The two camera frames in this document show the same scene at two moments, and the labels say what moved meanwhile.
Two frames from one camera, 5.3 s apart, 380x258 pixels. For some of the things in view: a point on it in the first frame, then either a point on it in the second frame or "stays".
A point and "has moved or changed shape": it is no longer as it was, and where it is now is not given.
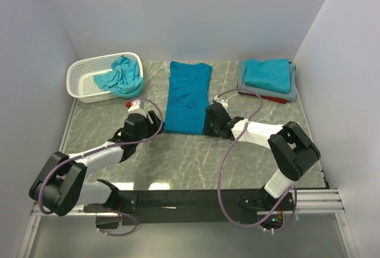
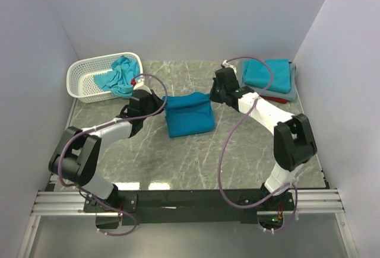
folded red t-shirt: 265,98 stays
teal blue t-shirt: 189,92 has moved or changed shape
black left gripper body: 148,127 -> 152,103
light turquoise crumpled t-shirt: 124,80 stays
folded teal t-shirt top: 272,75 stays
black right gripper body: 209,129 -> 217,93
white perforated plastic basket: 80,82 stays
